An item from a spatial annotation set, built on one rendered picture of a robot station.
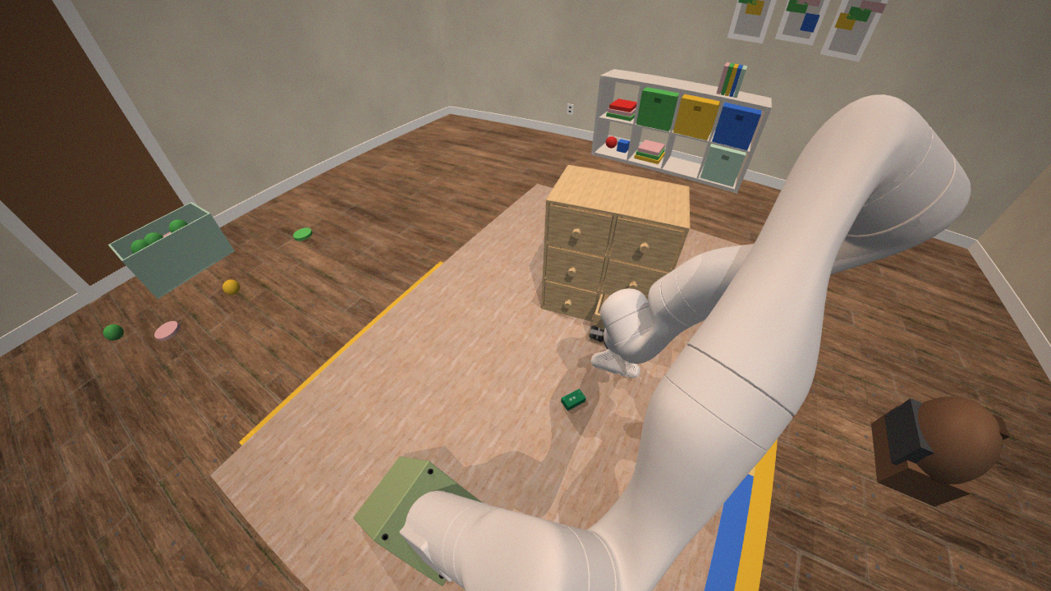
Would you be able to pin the green nine-volt battery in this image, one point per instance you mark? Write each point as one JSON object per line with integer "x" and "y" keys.
{"x": 573, "y": 399}

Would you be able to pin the light wooden chest of drawers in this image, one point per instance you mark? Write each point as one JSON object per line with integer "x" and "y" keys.
{"x": 620, "y": 195}

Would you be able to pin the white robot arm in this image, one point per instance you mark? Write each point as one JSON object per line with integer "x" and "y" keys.
{"x": 746, "y": 371}

